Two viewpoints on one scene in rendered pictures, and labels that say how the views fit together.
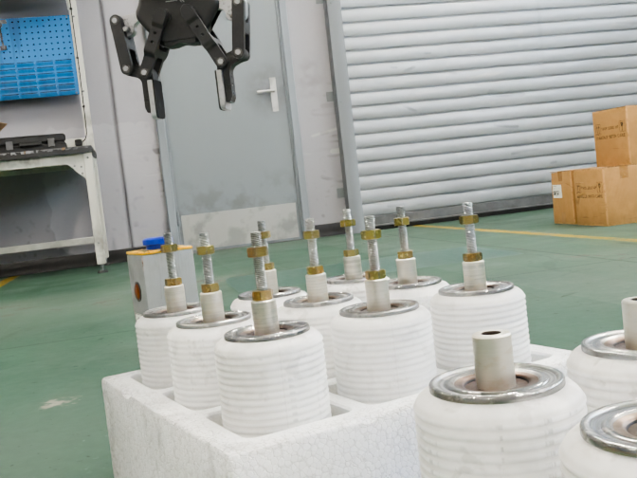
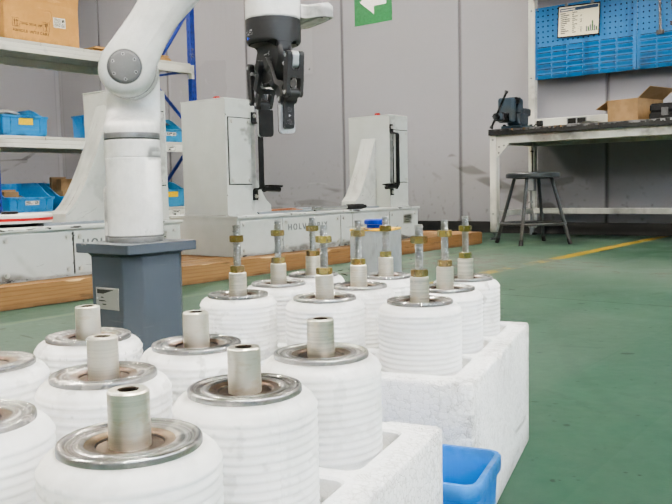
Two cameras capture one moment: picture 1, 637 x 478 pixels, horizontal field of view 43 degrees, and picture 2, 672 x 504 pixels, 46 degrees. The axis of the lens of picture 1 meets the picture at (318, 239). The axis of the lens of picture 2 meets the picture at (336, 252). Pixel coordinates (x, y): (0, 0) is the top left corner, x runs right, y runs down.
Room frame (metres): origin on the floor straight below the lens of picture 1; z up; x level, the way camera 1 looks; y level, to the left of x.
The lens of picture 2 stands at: (0.17, -0.80, 0.38)
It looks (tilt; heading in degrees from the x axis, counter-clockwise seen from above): 5 degrees down; 51
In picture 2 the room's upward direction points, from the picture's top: 1 degrees counter-clockwise
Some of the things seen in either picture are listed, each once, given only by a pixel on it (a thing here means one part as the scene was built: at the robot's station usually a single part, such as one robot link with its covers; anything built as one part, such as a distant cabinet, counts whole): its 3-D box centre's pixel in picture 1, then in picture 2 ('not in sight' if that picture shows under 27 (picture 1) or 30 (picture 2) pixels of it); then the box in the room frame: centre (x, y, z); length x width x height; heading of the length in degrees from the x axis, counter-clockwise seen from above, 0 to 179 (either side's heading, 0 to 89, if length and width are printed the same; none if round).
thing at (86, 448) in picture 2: not in sight; (130, 443); (0.35, -0.41, 0.25); 0.08 x 0.08 x 0.01
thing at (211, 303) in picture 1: (212, 307); (278, 274); (0.81, 0.11, 0.26); 0.02 x 0.02 x 0.03
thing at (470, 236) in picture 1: (470, 239); (419, 257); (0.82, -0.15, 0.30); 0.01 x 0.01 x 0.08
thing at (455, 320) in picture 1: (484, 377); (420, 380); (0.82, -0.15, 0.16); 0.10 x 0.10 x 0.18
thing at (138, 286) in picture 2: not in sight; (139, 328); (0.77, 0.47, 0.15); 0.15 x 0.15 x 0.30; 12
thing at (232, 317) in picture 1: (213, 321); (278, 284); (0.81, 0.11, 0.25); 0.08 x 0.08 x 0.01
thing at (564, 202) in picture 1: (585, 194); not in sight; (4.64, -1.54, 0.15); 0.30 x 0.24 x 0.30; 101
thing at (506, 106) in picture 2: not in sight; (511, 111); (4.55, 2.67, 0.87); 0.41 x 0.17 x 0.25; 12
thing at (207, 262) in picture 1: (208, 269); (277, 247); (0.81, 0.11, 0.30); 0.01 x 0.01 x 0.08
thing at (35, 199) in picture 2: not in sight; (13, 197); (2.03, 5.18, 0.36); 0.50 x 0.38 x 0.21; 104
